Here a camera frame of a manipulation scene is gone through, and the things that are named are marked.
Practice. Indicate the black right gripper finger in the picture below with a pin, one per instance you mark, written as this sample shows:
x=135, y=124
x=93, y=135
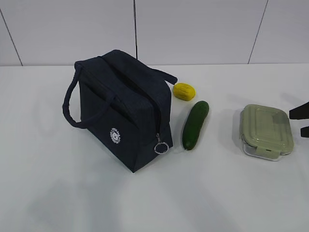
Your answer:
x=304, y=132
x=300, y=112

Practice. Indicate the green cucumber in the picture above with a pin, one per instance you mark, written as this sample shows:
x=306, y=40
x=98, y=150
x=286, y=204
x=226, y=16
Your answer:
x=193, y=124

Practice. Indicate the yellow lemon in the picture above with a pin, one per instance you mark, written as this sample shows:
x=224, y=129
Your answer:
x=184, y=91

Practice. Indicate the navy blue lunch bag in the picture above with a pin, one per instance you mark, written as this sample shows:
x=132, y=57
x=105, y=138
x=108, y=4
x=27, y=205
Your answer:
x=125, y=104

